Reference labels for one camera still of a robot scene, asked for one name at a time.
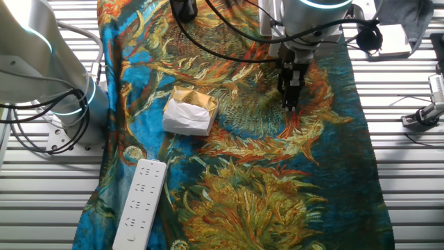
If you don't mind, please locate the white box with gold paper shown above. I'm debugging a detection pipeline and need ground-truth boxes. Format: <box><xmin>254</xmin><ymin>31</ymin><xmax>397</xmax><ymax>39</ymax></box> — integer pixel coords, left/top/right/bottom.
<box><xmin>162</xmin><ymin>85</ymin><xmax>221</xmax><ymax>137</ymax></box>

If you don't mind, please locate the grey cloth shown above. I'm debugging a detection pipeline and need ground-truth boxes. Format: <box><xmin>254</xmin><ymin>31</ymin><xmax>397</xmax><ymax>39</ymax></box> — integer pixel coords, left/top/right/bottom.
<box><xmin>373</xmin><ymin>0</ymin><xmax>434</xmax><ymax>56</ymax></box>

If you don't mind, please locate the white power strip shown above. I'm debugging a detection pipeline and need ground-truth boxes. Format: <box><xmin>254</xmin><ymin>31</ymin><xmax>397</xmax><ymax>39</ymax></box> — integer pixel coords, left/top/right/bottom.
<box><xmin>112</xmin><ymin>158</ymin><xmax>169</xmax><ymax>250</ymax></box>

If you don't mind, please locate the metal camera mount arm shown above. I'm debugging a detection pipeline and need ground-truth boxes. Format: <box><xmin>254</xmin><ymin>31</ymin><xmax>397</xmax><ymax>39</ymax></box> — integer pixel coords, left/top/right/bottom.
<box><xmin>401</xmin><ymin>102</ymin><xmax>444</xmax><ymax>128</ymax></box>

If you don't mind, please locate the silver camera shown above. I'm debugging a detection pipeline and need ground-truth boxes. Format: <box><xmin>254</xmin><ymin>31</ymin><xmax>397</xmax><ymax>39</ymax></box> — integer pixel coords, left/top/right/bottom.
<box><xmin>428</xmin><ymin>73</ymin><xmax>444</xmax><ymax>104</ymax></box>

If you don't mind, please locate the grey hose cable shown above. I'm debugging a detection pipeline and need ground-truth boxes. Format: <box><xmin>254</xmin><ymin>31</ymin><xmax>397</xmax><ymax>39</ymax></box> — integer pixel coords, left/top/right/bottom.
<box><xmin>55</xmin><ymin>20</ymin><xmax>105</xmax><ymax>86</ymax></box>

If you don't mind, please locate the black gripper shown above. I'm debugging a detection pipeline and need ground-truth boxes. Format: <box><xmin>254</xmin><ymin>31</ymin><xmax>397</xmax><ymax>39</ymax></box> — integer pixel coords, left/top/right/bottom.
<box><xmin>277</xmin><ymin>43</ymin><xmax>315</xmax><ymax>112</ymax></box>

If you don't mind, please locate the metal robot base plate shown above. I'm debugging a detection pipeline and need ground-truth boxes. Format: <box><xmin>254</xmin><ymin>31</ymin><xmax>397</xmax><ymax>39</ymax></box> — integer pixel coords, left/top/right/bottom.
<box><xmin>46</xmin><ymin>121</ymin><xmax>105</xmax><ymax>156</ymax></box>

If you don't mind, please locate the black cable with coil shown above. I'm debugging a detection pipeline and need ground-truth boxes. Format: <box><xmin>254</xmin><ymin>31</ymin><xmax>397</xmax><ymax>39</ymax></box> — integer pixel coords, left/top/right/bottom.
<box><xmin>204</xmin><ymin>0</ymin><xmax>384</xmax><ymax>53</ymax></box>

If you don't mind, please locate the white digital scale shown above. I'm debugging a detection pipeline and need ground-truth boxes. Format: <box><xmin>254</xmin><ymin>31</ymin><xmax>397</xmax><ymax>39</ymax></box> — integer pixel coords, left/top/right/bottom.
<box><xmin>367</xmin><ymin>23</ymin><xmax>413</xmax><ymax>58</ymax></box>

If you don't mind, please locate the black bottle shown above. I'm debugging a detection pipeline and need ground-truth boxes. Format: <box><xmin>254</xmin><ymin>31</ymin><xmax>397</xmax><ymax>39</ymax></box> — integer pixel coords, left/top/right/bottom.
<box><xmin>169</xmin><ymin>0</ymin><xmax>198</xmax><ymax>24</ymax></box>

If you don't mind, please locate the sunflower painting tablecloth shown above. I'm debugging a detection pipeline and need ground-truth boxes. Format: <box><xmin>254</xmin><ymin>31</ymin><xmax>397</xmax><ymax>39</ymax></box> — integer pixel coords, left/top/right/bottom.
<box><xmin>71</xmin><ymin>0</ymin><xmax>395</xmax><ymax>250</ymax></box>

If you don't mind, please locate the black robot base cable bundle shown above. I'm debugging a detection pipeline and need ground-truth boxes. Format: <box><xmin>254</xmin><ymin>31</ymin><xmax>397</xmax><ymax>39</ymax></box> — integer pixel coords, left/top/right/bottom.
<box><xmin>0</xmin><ymin>88</ymin><xmax>91</xmax><ymax>156</ymax></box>

